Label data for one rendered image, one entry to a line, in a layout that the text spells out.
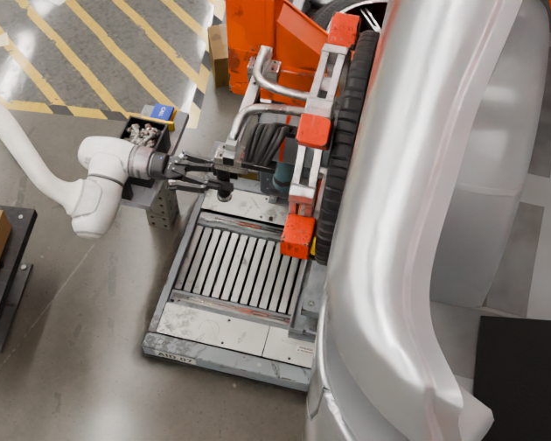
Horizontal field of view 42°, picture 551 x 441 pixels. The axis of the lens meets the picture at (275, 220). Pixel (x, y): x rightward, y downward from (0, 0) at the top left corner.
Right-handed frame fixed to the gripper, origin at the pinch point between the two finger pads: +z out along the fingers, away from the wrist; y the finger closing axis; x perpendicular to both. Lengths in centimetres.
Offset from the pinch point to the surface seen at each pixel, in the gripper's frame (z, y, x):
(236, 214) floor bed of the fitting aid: -9, -39, -75
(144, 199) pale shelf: -33, -13, -38
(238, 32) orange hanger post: -12, -60, -2
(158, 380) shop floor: -18, 31, -83
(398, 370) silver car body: 47, 79, 79
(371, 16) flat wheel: 26, -118, -34
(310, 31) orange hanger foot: 10, -70, -4
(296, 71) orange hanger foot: 7, -61, -15
